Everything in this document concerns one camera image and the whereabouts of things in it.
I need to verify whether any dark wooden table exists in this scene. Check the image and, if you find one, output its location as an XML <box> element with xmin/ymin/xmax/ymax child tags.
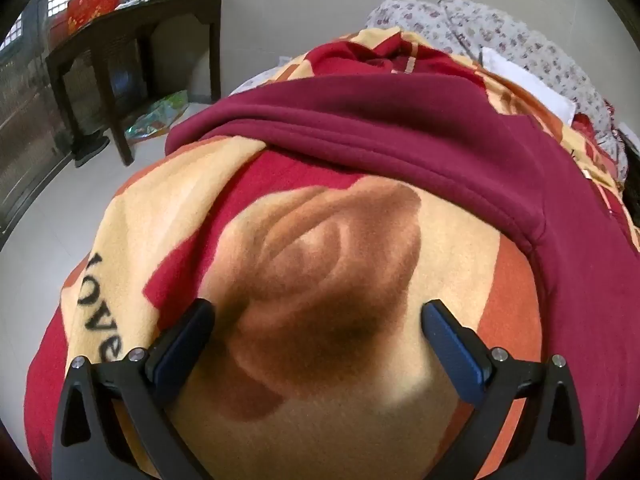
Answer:
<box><xmin>45</xmin><ymin>0</ymin><xmax>223</xmax><ymax>167</ymax></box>

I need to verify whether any red gift box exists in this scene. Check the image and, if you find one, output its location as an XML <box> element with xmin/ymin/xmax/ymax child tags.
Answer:
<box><xmin>48</xmin><ymin>0</ymin><xmax>122</xmax><ymax>47</ymax></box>

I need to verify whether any red and cream printed blanket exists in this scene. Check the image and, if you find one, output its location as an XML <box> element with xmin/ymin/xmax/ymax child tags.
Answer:
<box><xmin>22</xmin><ymin>27</ymin><xmax>640</xmax><ymax>480</ymax></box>

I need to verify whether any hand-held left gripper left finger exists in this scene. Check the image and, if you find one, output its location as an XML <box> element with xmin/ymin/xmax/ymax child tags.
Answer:
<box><xmin>51</xmin><ymin>298</ymin><xmax>217</xmax><ymax>480</ymax></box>

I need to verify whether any maroon sweatshirt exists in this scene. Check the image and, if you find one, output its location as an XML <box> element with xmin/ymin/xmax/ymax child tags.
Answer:
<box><xmin>165</xmin><ymin>72</ymin><xmax>640</xmax><ymax>480</ymax></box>

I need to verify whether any red patterned pillow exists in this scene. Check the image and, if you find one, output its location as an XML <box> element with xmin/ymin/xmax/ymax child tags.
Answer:
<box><xmin>570</xmin><ymin>111</ymin><xmax>619</xmax><ymax>161</ymax></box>

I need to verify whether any white pillow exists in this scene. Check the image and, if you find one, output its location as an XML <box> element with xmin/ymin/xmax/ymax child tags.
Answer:
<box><xmin>479</xmin><ymin>47</ymin><xmax>577</xmax><ymax>124</ymax></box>

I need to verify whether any floral quilt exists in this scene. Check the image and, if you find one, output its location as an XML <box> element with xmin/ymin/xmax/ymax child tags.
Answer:
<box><xmin>230</xmin><ymin>0</ymin><xmax>629</xmax><ymax>181</ymax></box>

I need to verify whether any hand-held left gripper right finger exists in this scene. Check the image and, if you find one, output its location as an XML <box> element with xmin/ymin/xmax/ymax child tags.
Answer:
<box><xmin>421</xmin><ymin>298</ymin><xmax>587</xmax><ymax>480</ymax></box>

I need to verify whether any glass door with grille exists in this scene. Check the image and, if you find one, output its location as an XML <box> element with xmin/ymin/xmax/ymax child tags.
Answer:
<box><xmin>0</xmin><ymin>0</ymin><xmax>76</xmax><ymax>241</ymax></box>

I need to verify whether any colourful plastic bag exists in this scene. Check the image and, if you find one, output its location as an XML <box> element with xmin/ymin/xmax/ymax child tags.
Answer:
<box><xmin>125</xmin><ymin>90</ymin><xmax>190</xmax><ymax>140</ymax></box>

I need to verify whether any black shoe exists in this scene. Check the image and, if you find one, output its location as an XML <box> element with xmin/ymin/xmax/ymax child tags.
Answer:
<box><xmin>74</xmin><ymin>132</ymin><xmax>110</xmax><ymax>168</ymax></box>

